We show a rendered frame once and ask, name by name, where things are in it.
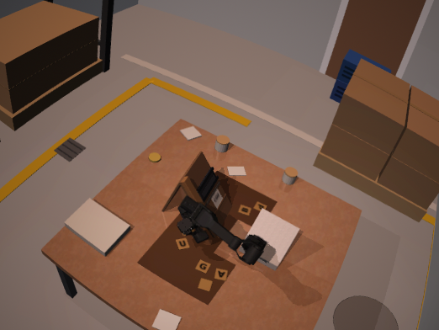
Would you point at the white flat rectangular card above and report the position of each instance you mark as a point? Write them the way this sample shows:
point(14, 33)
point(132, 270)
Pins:
point(236, 171)

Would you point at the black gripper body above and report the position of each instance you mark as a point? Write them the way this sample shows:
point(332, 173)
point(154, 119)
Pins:
point(200, 234)

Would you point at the dark grey cylindrical container with orange lid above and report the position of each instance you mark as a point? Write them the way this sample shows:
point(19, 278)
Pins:
point(222, 143)
point(289, 175)

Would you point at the yellow flat round disc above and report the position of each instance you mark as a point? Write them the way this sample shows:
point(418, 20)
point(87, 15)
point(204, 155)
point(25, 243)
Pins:
point(154, 157)

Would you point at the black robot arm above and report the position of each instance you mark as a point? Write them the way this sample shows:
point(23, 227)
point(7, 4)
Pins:
point(206, 218)

